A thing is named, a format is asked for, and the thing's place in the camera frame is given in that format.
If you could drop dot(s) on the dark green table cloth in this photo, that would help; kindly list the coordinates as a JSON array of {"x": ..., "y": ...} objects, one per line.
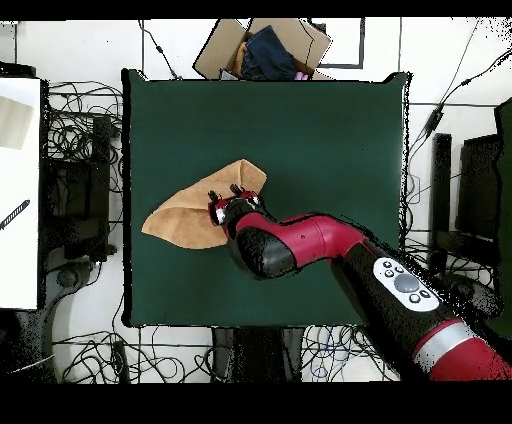
[{"x": 320, "y": 140}]

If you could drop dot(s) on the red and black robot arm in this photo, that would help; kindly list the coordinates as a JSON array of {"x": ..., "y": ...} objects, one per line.
[{"x": 320, "y": 236}]

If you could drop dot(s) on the white desk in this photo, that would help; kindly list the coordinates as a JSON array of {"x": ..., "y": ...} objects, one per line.
[{"x": 20, "y": 260}]

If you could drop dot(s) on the tan terry towel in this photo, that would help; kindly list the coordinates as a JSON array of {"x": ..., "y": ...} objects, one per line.
[{"x": 188, "y": 220}]

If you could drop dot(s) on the beige cardboard piece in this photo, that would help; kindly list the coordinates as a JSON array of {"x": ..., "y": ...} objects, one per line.
[{"x": 14, "y": 124}]

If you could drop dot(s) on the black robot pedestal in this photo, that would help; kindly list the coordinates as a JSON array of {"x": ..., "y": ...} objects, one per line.
[{"x": 256, "y": 352}]

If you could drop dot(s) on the dark green fabric sheet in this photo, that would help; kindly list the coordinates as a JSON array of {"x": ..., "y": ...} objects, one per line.
[{"x": 506, "y": 200}]

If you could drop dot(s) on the black metal frame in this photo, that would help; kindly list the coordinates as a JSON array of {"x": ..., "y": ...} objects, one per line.
[{"x": 478, "y": 184}]

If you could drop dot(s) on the brown cardboard box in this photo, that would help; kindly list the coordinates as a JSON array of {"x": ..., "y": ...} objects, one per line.
[{"x": 216, "y": 52}]

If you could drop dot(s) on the black metal stand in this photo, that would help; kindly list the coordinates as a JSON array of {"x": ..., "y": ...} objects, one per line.
[{"x": 100, "y": 160}]

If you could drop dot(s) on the dark blue jeans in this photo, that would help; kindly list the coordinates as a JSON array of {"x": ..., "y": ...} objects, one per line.
[{"x": 268, "y": 56}]

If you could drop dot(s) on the orange cloth item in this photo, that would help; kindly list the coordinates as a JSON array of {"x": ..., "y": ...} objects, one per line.
[{"x": 240, "y": 58}]

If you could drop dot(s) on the pink cloth item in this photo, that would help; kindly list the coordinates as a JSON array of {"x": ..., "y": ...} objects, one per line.
[{"x": 302, "y": 76}]

